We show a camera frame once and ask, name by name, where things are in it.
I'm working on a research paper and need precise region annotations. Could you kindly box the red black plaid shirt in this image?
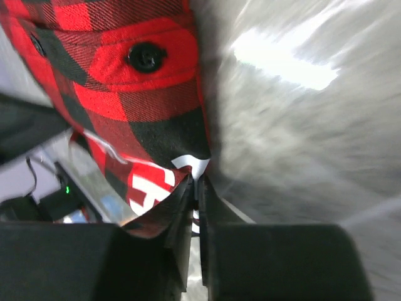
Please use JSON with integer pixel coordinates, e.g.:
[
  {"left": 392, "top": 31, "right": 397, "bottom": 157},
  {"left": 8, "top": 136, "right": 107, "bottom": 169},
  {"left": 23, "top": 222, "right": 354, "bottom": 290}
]
[{"left": 1, "top": 1, "right": 211, "bottom": 216}]

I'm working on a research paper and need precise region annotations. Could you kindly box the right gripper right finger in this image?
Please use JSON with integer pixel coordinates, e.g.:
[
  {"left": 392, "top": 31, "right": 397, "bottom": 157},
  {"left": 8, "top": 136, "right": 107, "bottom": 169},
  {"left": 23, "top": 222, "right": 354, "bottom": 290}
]
[{"left": 198, "top": 177, "right": 374, "bottom": 300}]

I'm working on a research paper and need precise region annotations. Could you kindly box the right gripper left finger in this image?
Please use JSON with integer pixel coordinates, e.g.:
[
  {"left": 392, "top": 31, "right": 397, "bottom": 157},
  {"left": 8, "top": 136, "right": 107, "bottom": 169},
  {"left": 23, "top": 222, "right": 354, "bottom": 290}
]
[{"left": 1, "top": 176, "right": 192, "bottom": 300}]

